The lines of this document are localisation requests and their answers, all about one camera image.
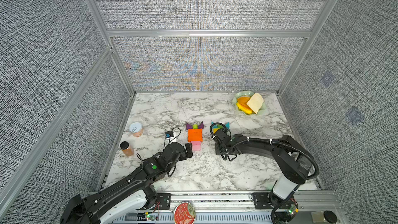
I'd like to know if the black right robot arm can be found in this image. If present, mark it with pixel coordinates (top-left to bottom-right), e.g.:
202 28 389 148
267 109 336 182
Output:
209 122 319 207

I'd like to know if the orange rectangle block diagonal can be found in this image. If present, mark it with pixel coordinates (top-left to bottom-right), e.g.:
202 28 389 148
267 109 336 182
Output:
188 136 203 143

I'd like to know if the red round tin lid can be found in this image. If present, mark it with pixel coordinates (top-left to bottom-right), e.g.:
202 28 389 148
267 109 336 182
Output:
174 202 196 224

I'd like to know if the yellow banana toy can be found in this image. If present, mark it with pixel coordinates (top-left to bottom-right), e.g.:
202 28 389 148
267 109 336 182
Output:
236 102 253 115

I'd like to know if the black knob on box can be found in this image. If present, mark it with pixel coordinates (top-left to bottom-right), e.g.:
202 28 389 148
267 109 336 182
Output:
311 211 338 224

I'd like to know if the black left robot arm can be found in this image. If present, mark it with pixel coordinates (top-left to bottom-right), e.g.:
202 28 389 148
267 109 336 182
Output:
60 142 193 224

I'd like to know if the orange round food toy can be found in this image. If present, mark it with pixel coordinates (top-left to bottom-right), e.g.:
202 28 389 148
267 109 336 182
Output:
237 95 251 107

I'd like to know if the green glass plate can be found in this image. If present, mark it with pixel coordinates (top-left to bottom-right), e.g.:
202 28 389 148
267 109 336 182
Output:
232 91 267 116

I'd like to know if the orange rectangle block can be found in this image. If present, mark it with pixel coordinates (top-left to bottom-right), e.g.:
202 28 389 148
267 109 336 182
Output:
188 132 203 140
188 129 203 134

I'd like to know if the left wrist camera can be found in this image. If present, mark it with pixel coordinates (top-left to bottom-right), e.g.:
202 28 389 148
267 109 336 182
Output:
165 131 174 139

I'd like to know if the pink rectangle block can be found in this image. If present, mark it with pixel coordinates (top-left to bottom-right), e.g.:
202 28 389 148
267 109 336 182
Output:
192 146 201 151
191 141 201 147

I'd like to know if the orange rectangle block top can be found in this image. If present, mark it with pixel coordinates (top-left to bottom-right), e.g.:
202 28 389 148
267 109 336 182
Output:
188 129 203 134

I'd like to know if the white round object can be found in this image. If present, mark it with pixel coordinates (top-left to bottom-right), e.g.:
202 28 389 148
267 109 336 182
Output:
129 122 144 138

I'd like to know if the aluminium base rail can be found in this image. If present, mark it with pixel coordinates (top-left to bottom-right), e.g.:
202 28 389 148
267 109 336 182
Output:
101 190 349 224

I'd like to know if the beige bread slice toy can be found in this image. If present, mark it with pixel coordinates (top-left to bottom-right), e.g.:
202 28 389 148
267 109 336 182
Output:
247 93 264 114

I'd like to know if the brown bottle black cap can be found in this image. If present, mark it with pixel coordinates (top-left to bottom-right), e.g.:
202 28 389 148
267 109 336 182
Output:
120 141 134 157

